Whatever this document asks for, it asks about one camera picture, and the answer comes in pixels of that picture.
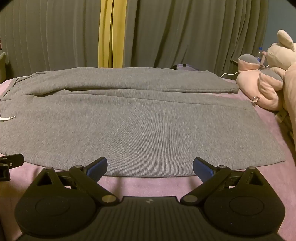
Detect grey sweatpants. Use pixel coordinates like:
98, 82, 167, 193
1, 68, 285, 177

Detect pink bed blanket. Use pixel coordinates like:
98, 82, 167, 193
1, 76, 295, 240

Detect pink plush toy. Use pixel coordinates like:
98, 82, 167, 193
236, 54, 285, 111

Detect purple storage box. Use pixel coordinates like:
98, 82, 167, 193
172, 64, 199, 71

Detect clear plastic water bottle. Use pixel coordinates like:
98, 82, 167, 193
256, 47, 263, 63

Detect beige plush toy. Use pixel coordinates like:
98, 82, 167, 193
265, 29, 296, 153

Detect grey-green curtain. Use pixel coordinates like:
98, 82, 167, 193
1, 1, 268, 78

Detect yellow curtain panel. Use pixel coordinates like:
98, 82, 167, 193
98, 0, 127, 68

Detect white charging cable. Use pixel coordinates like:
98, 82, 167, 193
219, 70, 239, 78

